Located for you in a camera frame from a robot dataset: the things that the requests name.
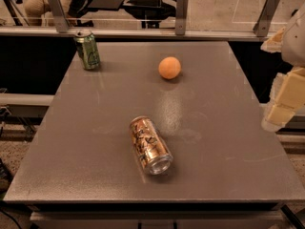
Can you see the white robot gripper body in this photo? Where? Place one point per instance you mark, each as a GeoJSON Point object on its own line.
{"type": "Point", "coordinates": [294, 43]}

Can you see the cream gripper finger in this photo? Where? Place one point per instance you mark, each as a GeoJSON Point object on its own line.
{"type": "Point", "coordinates": [274, 43]}
{"type": "Point", "coordinates": [287, 96]}

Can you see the orange soda can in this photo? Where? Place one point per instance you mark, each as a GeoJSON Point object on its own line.
{"type": "Point", "coordinates": [152, 152]}

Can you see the green soda can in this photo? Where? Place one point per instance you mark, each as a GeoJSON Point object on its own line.
{"type": "Point", "coordinates": [87, 49]}

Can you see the orange fruit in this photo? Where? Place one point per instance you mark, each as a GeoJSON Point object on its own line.
{"type": "Point", "coordinates": [169, 68]}

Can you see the black office chair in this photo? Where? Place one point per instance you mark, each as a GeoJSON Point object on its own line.
{"type": "Point", "coordinates": [149, 12]}

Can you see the person in background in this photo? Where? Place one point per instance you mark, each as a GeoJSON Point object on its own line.
{"type": "Point", "coordinates": [35, 9]}

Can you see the right metal bracket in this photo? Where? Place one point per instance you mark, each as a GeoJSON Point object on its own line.
{"type": "Point", "coordinates": [262, 25]}

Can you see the metal bracket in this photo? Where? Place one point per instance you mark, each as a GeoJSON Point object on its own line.
{"type": "Point", "coordinates": [59, 18]}
{"type": "Point", "coordinates": [181, 16]}
{"type": "Point", "coordinates": [262, 25]}

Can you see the horizontal metal rail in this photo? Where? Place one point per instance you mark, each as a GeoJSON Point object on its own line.
{"type": "Point", "coordinates": [139, 34]}

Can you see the middle metal bracket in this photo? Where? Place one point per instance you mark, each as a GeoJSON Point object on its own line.
{"type": "Point", "coordinates": [181, 16]}

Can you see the left metal bracket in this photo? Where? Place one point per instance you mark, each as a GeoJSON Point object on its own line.
{"type": "Point", "coordinates": [59, 18]}

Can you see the grey side conveyor rail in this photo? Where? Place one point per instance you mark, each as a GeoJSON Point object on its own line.
{"type": "Point", "coordinates": [26, 105]}

